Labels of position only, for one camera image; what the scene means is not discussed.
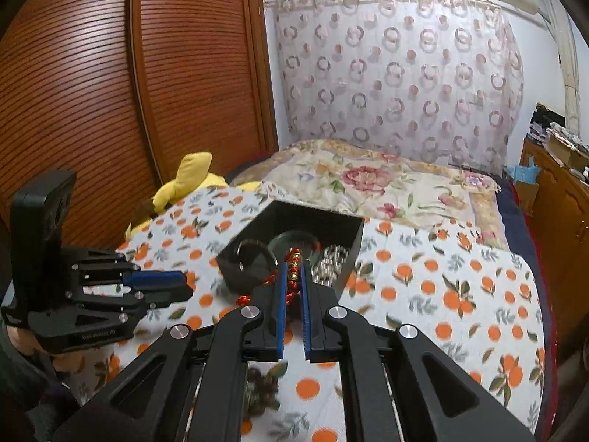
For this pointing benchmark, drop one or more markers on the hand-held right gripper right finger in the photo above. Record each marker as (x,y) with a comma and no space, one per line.
(306,313)

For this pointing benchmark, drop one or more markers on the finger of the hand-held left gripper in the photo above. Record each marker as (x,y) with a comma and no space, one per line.
(161,297)
(152,277)

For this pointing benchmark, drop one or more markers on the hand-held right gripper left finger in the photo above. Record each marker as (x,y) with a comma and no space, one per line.
(280,308)

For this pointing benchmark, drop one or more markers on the green jade bangle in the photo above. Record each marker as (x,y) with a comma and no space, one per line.
(294,243)

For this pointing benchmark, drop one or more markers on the dark grey bangle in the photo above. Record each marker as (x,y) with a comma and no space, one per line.
(246,246)

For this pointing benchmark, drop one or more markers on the black box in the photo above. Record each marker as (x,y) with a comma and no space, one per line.
(276,221)

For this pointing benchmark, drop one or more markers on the person's left forearm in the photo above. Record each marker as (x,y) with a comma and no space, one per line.
(27,396)

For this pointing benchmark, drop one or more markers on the person's left hand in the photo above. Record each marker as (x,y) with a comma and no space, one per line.
(27,341)

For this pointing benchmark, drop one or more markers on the yellow plush toy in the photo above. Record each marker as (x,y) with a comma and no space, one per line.
(191,172)

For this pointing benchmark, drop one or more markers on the orange print tablecloth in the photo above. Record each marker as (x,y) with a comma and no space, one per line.
(437,294)

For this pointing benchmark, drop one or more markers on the floral blanket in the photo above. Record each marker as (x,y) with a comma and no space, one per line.
(368,184)

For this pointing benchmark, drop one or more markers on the brown louvered wooden wardrobe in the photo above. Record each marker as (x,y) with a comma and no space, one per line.
(92,78)

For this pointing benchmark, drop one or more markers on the dark blue bedsheet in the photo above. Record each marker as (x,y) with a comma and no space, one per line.
(515,221)

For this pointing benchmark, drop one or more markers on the circle patterned curtain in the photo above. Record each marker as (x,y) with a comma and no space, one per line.
(391,78)

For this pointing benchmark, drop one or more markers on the cardboard box with blue paper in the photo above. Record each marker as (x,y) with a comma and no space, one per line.
(522,177)

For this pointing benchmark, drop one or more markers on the brown wooden cabinet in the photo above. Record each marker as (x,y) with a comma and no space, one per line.
(561,212)

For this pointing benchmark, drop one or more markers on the stack of folded clothes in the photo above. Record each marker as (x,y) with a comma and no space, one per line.
(543,124)

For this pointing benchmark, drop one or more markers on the brown cardboard box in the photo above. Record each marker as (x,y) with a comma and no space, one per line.
(570,154)

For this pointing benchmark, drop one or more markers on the folded floral cloth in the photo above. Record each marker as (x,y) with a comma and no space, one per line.
(568,132)

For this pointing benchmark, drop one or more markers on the tied beige curtain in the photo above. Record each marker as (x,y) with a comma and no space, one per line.
(568,69)

